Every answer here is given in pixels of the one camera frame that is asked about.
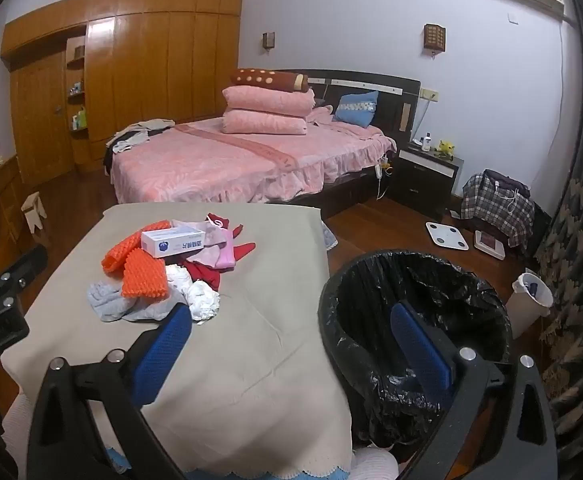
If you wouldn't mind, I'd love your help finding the dark wooden bed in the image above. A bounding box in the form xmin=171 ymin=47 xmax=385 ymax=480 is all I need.
xmin=106 ymin=69 xmax=422 ymax=221

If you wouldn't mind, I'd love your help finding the white bathroom scale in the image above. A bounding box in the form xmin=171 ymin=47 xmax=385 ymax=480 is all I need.
xmin=425 ymin=220 xmax=459 ymax=253

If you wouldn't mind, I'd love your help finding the wooden lattice wall lamp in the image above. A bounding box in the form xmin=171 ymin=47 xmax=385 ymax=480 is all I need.
xmin=423 ymin=23 xmax=446 ymax=56

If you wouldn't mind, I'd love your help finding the small white waste bin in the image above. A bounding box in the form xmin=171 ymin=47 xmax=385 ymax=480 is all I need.
xmin=510 ymin=271 xmax=555 ymax=341

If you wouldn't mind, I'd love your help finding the white air conditioner pipe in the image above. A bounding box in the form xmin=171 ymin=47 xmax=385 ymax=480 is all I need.
xmin=559 ymin=12 xmax=575 ymax=171

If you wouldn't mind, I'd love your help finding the grey cloth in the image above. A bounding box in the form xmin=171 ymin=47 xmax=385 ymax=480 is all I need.
xmin=87 ymin=280 xmax=186 ymax=323

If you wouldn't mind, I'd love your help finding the white cord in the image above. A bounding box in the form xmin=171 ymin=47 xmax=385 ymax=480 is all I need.
xmin=494 ymin=187 xmax=522 ymax=216

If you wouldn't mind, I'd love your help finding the plaid cloth bag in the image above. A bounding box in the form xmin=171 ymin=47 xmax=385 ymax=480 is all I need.
xmin=459 ymin=172 xmax=536 ymax=251

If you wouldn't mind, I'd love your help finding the red cloth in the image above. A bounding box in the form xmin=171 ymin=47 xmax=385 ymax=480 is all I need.
xmin=178 ymin=212 xmax=257 ymax=292

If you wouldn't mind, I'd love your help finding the pile of clothes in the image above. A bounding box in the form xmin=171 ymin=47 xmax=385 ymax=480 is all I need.
xmin=104 ymin=118 xmax=177 ymax=171

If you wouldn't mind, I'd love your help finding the crumpled pink blanket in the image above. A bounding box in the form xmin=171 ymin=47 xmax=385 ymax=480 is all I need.
xmin=305 ymin=95 xmax=335 ymax=126

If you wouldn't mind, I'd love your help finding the wooden wardrobe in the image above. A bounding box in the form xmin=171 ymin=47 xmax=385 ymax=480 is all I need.
xmin=0 ymin=0 xmax=244 ymax=176

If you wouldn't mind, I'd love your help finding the pink bedspread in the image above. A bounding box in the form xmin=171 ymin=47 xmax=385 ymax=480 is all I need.
xmin=108 ymin=112 xmax=397 ymax=206

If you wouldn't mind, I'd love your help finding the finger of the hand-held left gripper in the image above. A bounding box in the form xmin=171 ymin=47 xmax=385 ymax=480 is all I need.
xmin=0 ymin=249 xmax=49 ymax=312

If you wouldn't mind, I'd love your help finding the white corded controller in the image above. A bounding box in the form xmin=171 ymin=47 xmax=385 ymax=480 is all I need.
xmin=374 ymin=157 xmax=395 ymax=201

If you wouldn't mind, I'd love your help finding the white blue-label cardboard box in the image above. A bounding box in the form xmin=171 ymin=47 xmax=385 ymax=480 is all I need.
xmin=140 ymin=226 xmax=207 ymax=259

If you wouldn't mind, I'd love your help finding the black plastic bin liner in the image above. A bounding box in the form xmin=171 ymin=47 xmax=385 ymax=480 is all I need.
xmin=332 ymin=250 xmax=515 ymax=448

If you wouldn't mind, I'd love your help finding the dark backpack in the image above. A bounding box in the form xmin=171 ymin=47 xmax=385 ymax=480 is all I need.
xmin=481 ymin=169 xmax=532 ymax=198

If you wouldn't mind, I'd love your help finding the white scale with dark top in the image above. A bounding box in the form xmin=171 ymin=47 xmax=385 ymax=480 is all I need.
xmin=473 ymin=229 xmax=507 ymax=261

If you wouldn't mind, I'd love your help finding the black trash bin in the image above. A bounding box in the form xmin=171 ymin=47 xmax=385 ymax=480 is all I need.
xmin=319 ymin=249 xmax=515 ymax=448

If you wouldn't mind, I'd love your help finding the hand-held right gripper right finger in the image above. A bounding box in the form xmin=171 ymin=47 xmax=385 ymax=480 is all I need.
xmin=390 ymin=301 xmax=558 ymax=480

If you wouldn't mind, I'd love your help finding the dark nightstand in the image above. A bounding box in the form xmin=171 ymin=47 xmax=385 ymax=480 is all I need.
xmin=389 ymin=140 xmax=465 ymax=216

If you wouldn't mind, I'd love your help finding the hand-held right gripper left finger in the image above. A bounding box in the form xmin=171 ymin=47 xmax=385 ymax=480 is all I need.
xmin=26 ymin=304 xmax=194 ymax=480

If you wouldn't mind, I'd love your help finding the blue cushion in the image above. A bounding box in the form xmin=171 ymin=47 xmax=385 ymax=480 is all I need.
xmin=332 ymin=91 xmax=379 ymax=128

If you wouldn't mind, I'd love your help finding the folded pink quilt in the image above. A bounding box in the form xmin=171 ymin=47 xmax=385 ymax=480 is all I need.
xmin=220 ymin=109 xmax=309 ymax=136
xmin=221 ymin=86 xmax=315 ymax=116

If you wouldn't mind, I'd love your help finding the brown dotted bolster pillow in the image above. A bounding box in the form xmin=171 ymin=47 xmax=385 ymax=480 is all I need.
xmin=230 ymin=67 xmax=311 ymax=93

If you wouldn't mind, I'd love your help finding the white power cable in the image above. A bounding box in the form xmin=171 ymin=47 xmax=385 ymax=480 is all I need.
xmin=409 ymin=97 xmax=429 ymax=143

